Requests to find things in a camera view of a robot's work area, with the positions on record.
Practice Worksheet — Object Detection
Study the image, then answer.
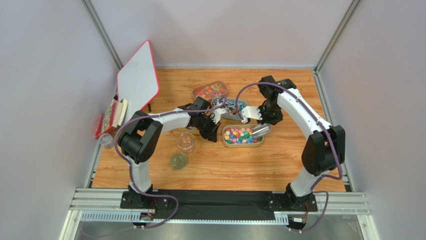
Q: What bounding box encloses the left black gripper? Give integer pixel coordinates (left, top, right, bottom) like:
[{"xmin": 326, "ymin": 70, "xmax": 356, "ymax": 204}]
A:
[{"xmin": 195, "ymin": 114, "xmax": 222, "ymax": 143}]

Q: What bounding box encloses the silver metal scoop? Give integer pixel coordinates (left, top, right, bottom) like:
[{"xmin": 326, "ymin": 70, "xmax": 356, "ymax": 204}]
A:
[{"xmin": 252, "ymin": 123, "xmax": 271, "ymax": 139}]

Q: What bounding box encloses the clear plastic jar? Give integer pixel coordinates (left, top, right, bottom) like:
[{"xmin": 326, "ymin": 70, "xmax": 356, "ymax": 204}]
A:
[{"xmin": 176, "ymin": 132, "xmax": 196, "ymax": 153}]

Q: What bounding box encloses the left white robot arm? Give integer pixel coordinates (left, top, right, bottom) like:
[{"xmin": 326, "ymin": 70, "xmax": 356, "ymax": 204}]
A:
[{"xmin": 114, "ymin": 97, "xmax": 227, "ymax": 198}]

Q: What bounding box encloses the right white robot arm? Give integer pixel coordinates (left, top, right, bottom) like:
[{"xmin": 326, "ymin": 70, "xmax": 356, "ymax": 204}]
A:
[{"xmin": 258, "ymin": 75, "xmax": 346, "ymax": 209}]

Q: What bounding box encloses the beige tray of star candies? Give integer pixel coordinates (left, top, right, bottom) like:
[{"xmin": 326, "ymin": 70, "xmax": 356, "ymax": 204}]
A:
[{"xmin": 221, "ymin": 124, "xmax": 264, "ymax": 148}]

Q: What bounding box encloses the pink tray of gummy candies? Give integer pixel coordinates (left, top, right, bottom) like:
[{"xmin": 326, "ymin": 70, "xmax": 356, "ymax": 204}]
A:
[{"xmin": 192, "ymin": 80, "xmax": 228, "ymax": 100}]

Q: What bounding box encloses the blue tray of lollipops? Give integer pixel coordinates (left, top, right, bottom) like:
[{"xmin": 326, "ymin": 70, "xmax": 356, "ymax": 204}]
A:
[{"xmin": 210, "ymin": 97, "xmax": 249, "ymax": 121}]

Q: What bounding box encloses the gold metal jar lid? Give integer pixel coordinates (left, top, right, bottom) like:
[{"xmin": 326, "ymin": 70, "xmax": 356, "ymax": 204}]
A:
[{"xmin": 169, "ymin": 153, "xmax": 189, "ymax": 171}]

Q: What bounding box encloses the white board with red edge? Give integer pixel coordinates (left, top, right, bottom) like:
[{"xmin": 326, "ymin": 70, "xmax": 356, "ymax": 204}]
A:
[{"xmin": 117, "ymin": 40, "xmax": 160, "ymax": 112}]

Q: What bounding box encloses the stack of books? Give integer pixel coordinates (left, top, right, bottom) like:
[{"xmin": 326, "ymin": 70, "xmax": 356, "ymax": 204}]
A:
[{"xmin": 94, "ymin": 98, "xmax": 129, "ymax": 139}]

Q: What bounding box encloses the small clear plastic cup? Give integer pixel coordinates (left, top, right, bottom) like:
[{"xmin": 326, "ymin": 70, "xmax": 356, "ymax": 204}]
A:
[{"xmin": 98, "ymin": 133, "xmax": 114, "ymax": 149}]

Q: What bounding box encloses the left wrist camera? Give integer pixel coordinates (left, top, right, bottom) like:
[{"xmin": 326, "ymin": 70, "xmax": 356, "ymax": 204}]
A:
[{"xmin": 211, "ymin": 108, "xmax": 228, "ymax": 125}]

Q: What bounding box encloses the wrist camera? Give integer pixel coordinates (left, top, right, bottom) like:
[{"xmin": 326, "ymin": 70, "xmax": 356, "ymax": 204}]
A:
[
  {"xmin": 211, "ymin": 108, "xmax": 228, "ymax": 125},
  {"xmin": 240, "ymin": 106, "xmax": 263, "ymax": 124}
]

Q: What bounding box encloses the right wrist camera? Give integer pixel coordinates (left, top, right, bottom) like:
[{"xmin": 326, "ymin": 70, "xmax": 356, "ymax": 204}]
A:
[{"xmin": 240, "ymin": 106, "xmax": 263, "ymax": 124}]

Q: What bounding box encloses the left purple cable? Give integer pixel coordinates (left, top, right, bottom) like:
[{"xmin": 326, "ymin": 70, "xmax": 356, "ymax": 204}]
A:
[{"xmin": 113, "ymin": 97, "xmax": 228, "ymax": 230}]

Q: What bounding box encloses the aluminium frame rail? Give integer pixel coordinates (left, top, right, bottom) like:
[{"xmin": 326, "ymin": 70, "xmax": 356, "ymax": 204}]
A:
[{"xmin": 69, "ymin": 188, "xmax": 372, "ymax": 226}]

